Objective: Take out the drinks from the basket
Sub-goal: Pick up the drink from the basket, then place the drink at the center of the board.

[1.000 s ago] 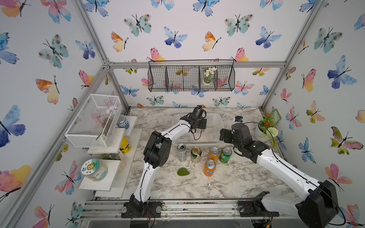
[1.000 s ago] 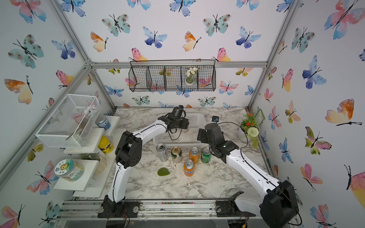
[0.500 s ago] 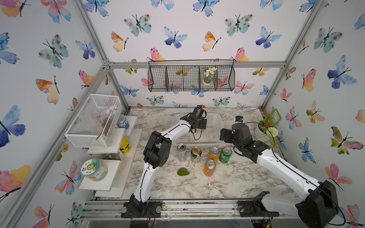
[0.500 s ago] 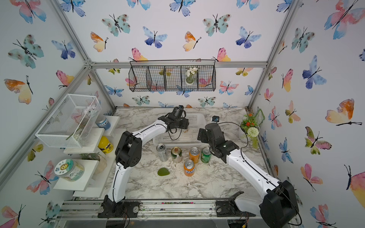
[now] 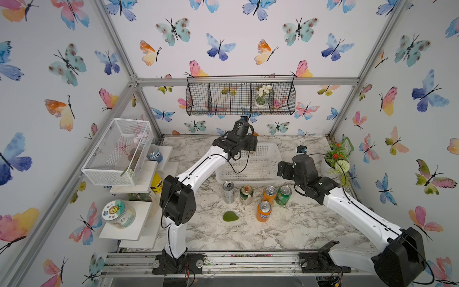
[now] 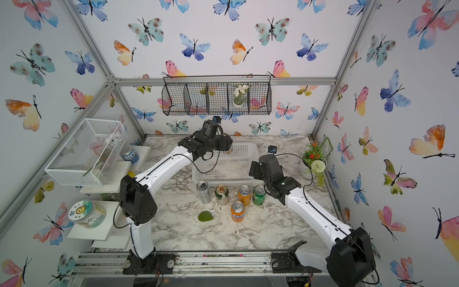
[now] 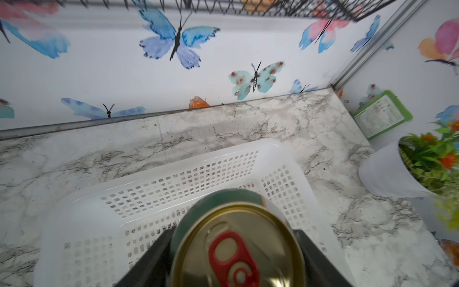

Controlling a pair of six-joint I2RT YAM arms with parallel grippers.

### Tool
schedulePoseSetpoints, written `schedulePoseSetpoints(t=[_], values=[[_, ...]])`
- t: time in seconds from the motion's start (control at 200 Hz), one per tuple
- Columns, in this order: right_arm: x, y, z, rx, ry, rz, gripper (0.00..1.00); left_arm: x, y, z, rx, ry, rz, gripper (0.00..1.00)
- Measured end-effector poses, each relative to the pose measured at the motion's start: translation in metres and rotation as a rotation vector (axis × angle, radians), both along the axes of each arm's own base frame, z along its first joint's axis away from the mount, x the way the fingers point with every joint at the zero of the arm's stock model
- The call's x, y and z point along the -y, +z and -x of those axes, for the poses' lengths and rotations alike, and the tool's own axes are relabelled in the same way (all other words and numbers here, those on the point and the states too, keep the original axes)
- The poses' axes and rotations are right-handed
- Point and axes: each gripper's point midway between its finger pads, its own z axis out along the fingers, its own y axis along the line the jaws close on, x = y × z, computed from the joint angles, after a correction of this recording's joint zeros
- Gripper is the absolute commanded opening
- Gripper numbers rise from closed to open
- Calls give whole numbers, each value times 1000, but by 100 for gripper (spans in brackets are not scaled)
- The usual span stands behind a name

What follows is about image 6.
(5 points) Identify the orange Fanta can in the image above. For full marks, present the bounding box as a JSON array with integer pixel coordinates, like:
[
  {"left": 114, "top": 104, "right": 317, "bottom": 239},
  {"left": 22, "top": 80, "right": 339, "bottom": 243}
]
[{"left": 231, "top": 201, "right": 245, "bottom": 222}]

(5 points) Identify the green white beer can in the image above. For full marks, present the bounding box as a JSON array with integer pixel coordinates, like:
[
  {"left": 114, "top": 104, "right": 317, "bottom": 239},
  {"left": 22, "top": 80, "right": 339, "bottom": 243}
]
[
  {"left": 215, "top": 185, "right": 230, "bottom": 205},
  {"left": 224, "top": 145, "right": 234, "bottom": 155}
]

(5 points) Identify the white plastic perforated basket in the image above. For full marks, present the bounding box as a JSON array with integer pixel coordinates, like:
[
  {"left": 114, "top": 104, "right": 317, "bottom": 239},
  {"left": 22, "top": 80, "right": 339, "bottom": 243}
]
[{"left": 192, "top": 142, "right": 259, "bottom": 186}]

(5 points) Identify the white mesh box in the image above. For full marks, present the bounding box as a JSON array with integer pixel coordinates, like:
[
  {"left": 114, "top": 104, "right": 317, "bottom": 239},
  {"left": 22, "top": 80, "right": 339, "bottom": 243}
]
[{"left": 44, "top": 118, "right": 127, "bottom": 187}]

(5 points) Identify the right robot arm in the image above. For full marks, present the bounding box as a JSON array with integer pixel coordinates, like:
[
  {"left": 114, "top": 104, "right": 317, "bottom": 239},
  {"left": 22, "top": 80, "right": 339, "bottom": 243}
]
[{"left": 249, "top": 154, "right": 377, "bottom": 287}]

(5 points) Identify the orange juice can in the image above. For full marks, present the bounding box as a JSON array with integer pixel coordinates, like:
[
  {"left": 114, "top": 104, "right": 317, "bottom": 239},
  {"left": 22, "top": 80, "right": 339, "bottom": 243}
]
[{"left": 238, "top": 185, "right": 252, "bottom": 206}]

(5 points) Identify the silver tall drink can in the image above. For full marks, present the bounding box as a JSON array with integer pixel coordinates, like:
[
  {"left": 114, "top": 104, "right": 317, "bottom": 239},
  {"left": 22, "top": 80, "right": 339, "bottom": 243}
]
[{"left": 197, "top": 181, "right": 211, "bottom": 204}]

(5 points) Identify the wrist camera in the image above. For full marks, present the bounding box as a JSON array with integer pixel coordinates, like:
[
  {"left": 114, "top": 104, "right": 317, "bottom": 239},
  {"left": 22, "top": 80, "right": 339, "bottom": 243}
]
[
  {"left": 212, "top": 116, "right": 222, "bottom": 124},
  {"left": 267, "top": 145, "right": 277, "bottom": 154}
]

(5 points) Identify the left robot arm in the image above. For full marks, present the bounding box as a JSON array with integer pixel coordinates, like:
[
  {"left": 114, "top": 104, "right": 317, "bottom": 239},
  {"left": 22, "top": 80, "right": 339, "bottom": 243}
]
[{"left": 120, "top": 116, "right": 233, "bottom": 259}]

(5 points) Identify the black wire wall basket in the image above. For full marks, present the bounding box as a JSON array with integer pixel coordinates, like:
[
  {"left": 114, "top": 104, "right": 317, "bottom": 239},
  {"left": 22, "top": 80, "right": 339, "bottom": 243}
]
[{"left": 161, "top": 75, "right": 272, "bottom": 116}]

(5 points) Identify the potted artificial plant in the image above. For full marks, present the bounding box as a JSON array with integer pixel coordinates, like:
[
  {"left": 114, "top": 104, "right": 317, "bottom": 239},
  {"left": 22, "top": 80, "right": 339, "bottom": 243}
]
[{"left": 300, "top": 137, "right": 333, "bottom": 188}]

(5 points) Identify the white stepped shelf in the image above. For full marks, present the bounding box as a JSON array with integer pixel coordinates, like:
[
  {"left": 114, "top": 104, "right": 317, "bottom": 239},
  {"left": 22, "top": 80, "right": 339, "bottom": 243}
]
[{"left": 68, "top": 146, "right": 151, "bottom": 249}]

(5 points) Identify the green leaf piece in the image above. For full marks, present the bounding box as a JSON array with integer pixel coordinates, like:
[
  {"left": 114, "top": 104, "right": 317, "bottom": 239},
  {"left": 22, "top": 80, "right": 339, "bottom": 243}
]
[{"left": 198, "top": 210, "right": 214, "bottom": 222}]

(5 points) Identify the metal base rail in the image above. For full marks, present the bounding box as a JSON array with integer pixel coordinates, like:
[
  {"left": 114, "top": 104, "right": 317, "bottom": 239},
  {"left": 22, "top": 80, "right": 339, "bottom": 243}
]
[{"left": 72, "top": 250, "right": 329, "bottom": 279}]

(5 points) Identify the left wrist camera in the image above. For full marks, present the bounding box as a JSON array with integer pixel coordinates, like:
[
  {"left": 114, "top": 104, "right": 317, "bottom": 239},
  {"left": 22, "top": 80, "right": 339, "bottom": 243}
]
[{"left": 212, "top": 116, "right": 222, "bottom": 124}]

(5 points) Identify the green drink can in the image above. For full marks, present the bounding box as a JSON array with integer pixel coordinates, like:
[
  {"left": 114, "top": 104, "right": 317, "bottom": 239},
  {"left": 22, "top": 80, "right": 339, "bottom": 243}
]
[{"left": 252, "top": 185, "right": 266, "bottom": 206}]

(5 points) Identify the white flower vase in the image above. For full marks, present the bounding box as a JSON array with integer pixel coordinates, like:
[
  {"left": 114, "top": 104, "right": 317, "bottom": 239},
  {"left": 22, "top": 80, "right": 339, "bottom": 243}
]
[{"left": 233, "top": 84, "right": 249, "bottom": 108}]

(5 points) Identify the blue cup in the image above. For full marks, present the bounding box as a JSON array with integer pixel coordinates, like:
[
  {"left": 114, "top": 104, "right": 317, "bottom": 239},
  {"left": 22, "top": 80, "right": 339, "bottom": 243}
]
[{"left": 120, "top": 144, "right": 140, "bottom": 165}]

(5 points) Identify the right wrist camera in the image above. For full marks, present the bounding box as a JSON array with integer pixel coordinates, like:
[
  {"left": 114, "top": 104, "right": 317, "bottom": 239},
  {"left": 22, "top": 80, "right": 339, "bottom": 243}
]
[{"left": 267, "top": 145, "right": 277, "bottom": 154}]

